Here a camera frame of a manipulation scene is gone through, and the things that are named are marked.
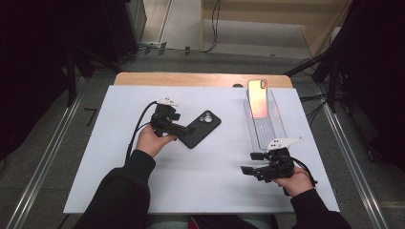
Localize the wooden step platform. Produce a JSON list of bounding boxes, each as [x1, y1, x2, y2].
[[200, 0, 352, 58]]

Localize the person's right hand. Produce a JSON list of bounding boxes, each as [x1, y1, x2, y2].
[[271, 166, 314, 198]]

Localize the white board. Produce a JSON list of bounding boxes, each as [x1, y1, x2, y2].
[[62, 85, 340, 215]]

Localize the person's left hand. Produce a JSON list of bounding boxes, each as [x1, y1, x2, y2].
[[135, 123, 178, 159]]

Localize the black metal stand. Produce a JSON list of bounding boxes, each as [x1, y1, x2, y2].
[[65, 47, 122, 108], [285, 47, 348, 114]]

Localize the iridescent orange phone case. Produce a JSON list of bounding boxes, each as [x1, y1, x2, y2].
[[246, 78, 268, 119]]

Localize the hand-held gripper cable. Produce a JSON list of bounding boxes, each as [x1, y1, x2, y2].
[[290, 156, 318, 189], [125, 100, 159, 163]]

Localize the black cables beside table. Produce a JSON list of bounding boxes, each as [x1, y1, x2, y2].
[[299, 94, 329, 127]]

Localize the clear plastic rack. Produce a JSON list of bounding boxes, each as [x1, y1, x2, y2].
[[243, 88, 289, 153]]

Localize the left hand-held gripper cable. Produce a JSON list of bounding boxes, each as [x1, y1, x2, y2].
[[125, 100, 159, 163]]

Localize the metal floor rail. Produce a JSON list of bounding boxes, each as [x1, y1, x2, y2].
[[321, 101, 390, 229], [6, 94, 84, 229]]

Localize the wooden table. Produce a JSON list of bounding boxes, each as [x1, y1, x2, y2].
[[113, 72, 294, 89]]

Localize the dark cabinet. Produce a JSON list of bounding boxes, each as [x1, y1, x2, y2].
[[104, 0, 147, 63]]

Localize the right hand-held gripper cable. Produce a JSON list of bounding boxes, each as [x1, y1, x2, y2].
[[290, 156, 318, 189]]

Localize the black floor cables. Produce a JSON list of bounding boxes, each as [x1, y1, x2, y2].
[[139, 0, 223, 55]]

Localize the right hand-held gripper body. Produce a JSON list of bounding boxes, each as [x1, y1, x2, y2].
[[252, 136, 304, 184]]

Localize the black phone case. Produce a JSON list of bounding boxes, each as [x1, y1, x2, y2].
[[177, 110, 223, 150]]

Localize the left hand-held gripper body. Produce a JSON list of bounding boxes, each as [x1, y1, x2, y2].
[[150, 98, 181, 138]]

